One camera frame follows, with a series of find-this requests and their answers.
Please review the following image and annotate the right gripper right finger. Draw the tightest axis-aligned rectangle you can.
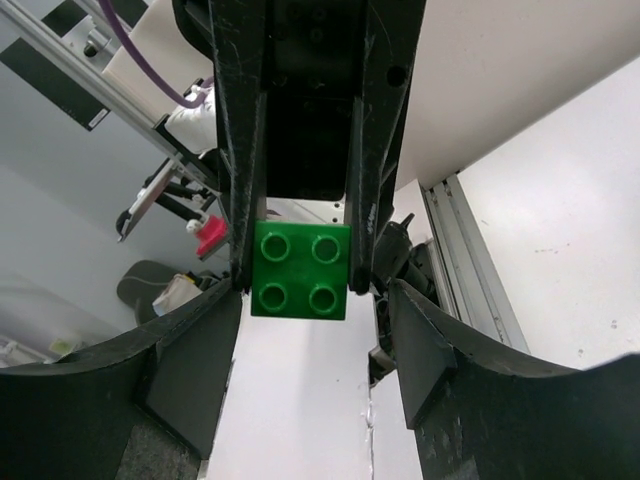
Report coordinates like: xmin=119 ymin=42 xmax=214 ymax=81
xmin=389 ymin=280 xmax=639 ymax=479

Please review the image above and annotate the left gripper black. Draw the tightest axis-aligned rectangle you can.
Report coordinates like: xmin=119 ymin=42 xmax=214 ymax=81
xmin=172 ymin=1 xmax=425 ymax=295

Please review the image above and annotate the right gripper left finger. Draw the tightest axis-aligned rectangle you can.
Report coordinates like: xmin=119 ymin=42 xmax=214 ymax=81
xmin=1 ymin=282 xmax=241 ymax=479

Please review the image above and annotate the small green lego brick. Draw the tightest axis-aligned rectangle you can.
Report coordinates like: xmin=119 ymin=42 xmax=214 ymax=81
xmin=251 ymin=221 xmax=351 ymax=321

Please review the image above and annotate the grey bag in background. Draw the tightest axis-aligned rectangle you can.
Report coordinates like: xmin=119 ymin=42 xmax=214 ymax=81
xmin=116 ymin=259 xmax=221 ymax=326

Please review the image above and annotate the red clamp in background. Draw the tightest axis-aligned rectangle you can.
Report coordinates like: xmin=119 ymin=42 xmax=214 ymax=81
xmin=186 ymin=215 xmax=228 ymax=259

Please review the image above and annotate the aluminium frame rail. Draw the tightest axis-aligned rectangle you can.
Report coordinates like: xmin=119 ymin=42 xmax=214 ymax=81
xmin=1 ymin=1 xmax=529 ymax=352

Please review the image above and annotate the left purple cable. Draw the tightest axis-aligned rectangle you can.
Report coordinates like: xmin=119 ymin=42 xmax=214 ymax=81
xmin=97 ymin=0 xmax=216 ymax=110

